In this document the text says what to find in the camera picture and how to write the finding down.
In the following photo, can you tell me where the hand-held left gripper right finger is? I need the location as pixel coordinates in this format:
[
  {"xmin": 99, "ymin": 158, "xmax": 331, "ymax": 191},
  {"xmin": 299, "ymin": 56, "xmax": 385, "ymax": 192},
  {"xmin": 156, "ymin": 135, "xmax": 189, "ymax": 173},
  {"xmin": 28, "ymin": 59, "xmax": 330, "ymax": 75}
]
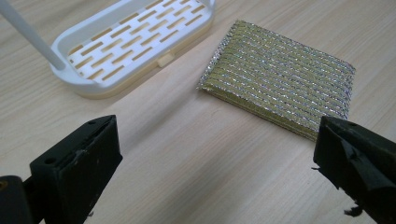
[{"xmin": 311, "ymin": 116, "xmax": 396, "ymax": 224}]

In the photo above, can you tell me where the white slotted drain rack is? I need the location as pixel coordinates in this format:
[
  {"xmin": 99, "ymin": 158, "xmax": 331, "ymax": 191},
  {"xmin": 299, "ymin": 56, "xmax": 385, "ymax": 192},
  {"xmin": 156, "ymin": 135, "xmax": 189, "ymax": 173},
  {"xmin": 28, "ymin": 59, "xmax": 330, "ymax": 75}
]
[{"xmin": 0, "ymin": 0, "xmax": 217, "ymax": 101}]

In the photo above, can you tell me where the green glitter scouring sponge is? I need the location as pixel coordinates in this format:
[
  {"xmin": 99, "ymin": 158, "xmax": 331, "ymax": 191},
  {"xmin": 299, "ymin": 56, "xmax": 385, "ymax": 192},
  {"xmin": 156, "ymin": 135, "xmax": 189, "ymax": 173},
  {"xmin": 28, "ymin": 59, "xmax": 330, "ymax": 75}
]
[{"xmin": 196, "ymin": 19, "xmax": 357, "ymax": 143}]

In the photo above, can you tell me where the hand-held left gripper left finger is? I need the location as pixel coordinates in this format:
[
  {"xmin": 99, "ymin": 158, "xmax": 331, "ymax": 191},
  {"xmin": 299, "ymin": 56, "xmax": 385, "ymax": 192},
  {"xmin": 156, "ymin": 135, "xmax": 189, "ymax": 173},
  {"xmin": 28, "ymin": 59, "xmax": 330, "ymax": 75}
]
[{"xmin": 29, "ymin": 114, "xmax": 123, "ymax": 224}]

